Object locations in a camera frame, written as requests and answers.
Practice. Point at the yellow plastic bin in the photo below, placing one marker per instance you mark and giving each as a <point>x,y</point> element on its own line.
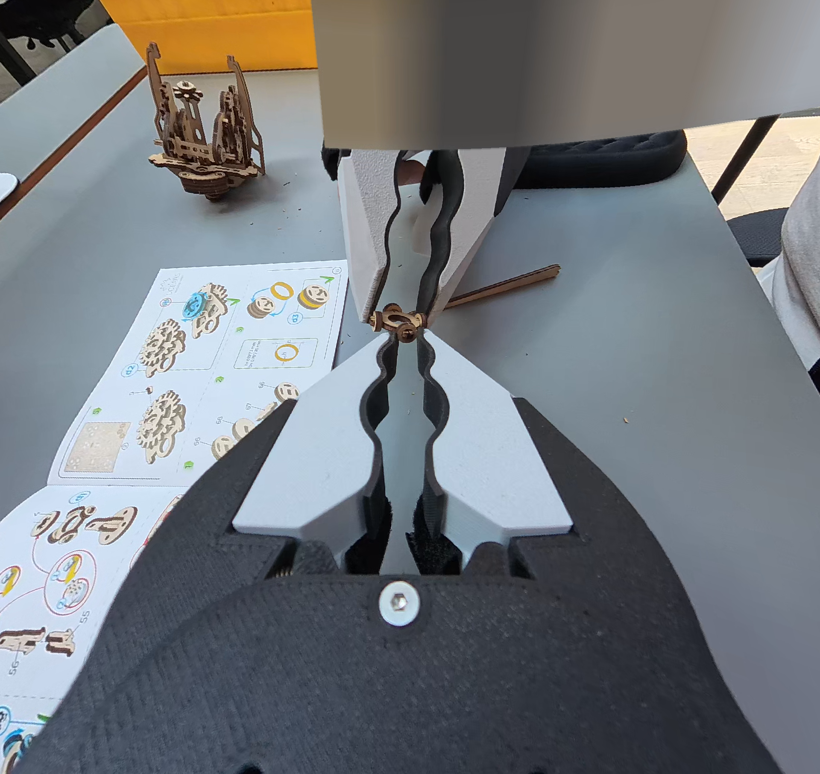
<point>211,12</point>

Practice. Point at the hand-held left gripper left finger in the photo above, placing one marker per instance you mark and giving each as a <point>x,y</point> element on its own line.
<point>307,466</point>

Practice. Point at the grey desk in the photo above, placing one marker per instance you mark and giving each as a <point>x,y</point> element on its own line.
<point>640,370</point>

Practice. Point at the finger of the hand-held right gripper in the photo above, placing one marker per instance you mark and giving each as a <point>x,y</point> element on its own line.
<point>477,210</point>
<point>365,210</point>

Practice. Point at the printed assembly instruction booklet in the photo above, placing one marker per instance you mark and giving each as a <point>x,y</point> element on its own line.
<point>160,402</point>

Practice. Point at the person in white shirt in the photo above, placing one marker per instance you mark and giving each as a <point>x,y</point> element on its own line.
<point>801,274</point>

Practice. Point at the thin wooden stick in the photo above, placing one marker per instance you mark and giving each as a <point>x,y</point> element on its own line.
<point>506,284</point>

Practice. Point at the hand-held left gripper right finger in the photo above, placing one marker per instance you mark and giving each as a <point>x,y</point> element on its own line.
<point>499,466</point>

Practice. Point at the brown wooden ship model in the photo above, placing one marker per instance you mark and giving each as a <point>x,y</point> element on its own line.
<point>205,140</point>

